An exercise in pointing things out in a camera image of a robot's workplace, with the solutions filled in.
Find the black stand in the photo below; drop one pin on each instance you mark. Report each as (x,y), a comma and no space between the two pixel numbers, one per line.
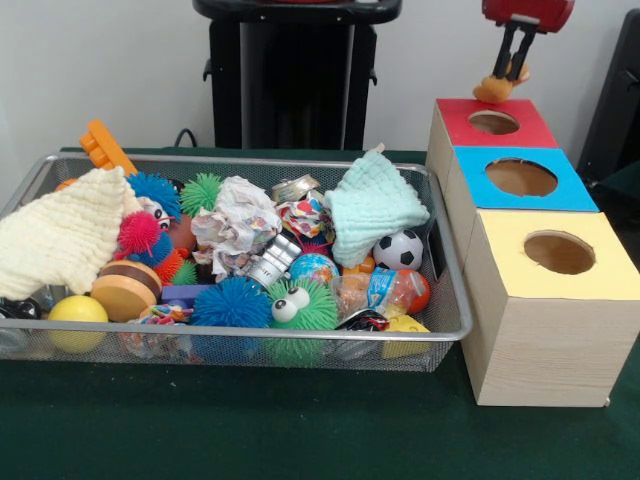
(617,90)

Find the pink blue fuzzy caterpillar toy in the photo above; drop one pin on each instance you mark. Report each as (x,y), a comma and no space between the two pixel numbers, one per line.
(137,230)

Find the tan brown toy hamburger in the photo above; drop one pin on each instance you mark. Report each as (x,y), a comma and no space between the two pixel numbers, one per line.
(125,295)

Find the cream muslin cloth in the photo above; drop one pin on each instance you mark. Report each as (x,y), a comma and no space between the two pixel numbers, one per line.
(60,235)

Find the green spiky toy with eyes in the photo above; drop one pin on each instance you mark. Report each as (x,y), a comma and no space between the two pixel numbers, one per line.
(320,307)

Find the orange plastic toy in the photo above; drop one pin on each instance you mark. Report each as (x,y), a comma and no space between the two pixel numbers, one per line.
(100,142)

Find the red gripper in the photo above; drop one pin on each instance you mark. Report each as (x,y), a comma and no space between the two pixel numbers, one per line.
(530,10)

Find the wooden box with three holes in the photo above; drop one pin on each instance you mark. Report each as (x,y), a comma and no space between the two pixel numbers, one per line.
(550,350)

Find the blue spiky ball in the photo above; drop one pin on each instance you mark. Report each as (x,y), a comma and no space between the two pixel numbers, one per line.
(232,302)
(152,186)

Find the light blue muslin cloth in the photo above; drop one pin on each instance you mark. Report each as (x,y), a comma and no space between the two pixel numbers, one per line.
(375,205)

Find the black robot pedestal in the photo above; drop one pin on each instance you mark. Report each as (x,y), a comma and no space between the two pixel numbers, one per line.
(300,75)

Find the dark green side tablecloth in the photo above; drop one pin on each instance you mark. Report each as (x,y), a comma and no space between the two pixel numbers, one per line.
(622,181)

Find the orange brown plush toy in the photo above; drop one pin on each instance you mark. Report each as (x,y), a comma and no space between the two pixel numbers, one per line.
(492,90)

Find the yellow ball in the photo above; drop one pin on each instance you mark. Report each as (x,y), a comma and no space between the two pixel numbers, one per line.
(77,310)

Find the black white soccer ball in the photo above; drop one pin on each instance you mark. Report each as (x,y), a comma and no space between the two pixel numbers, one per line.
(397,250)

